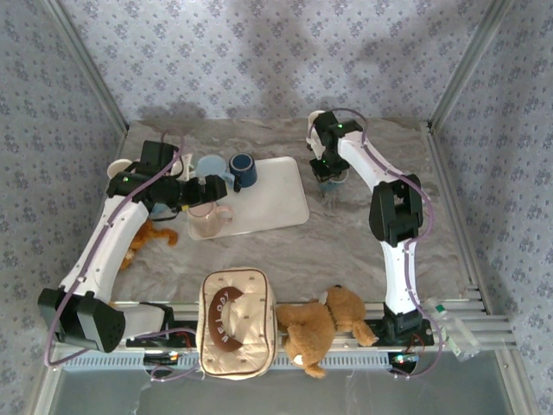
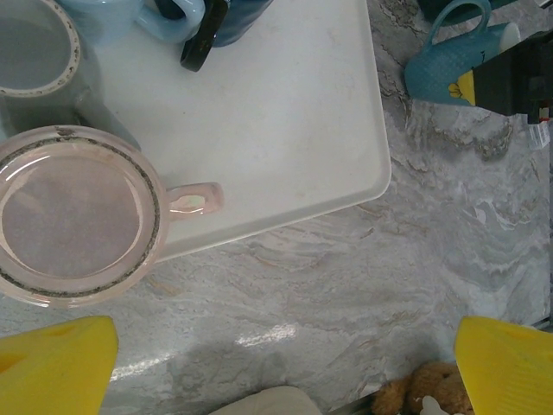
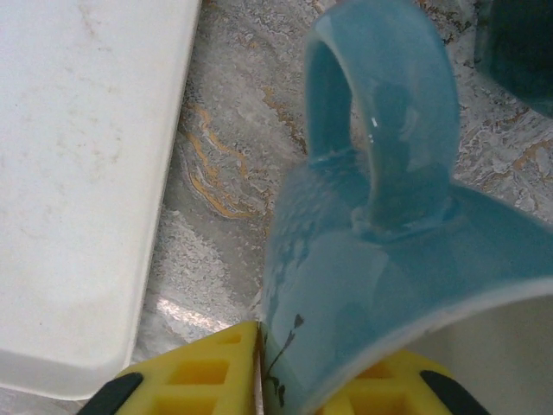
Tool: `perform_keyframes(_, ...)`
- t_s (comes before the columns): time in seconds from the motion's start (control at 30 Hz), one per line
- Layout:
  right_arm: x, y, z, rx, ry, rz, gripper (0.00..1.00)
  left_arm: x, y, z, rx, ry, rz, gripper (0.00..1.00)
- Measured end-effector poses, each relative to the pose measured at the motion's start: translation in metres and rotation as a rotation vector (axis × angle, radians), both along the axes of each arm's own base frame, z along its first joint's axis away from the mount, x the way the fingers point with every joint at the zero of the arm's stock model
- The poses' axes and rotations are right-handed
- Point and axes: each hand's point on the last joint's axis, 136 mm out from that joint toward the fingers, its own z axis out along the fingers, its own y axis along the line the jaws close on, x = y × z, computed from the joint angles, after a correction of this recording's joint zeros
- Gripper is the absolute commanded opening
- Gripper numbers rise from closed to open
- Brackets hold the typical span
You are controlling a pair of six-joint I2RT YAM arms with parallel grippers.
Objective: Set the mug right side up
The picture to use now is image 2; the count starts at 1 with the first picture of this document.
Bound white plastic tray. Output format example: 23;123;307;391
79;0;393;265

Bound beige quilted tissue box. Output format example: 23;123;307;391
207;386;332;415

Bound teal blue textured mug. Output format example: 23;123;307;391
404;0;522;107

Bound navy blue mug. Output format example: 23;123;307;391
180;0;276;73

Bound brown teddy bear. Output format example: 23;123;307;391
372;361;476;415

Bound large light blue mug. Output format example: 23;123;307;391
55;0;207;44

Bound grey mug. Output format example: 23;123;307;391
0;0;142;150

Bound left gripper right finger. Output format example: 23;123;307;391
455;315;553;415

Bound dark green mug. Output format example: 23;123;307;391
416;0;492;21

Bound small pen-like object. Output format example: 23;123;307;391
527;123;550;151

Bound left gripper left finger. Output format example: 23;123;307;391
0;315;120;415

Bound large beige pink mug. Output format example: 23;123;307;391
0;124;226;309

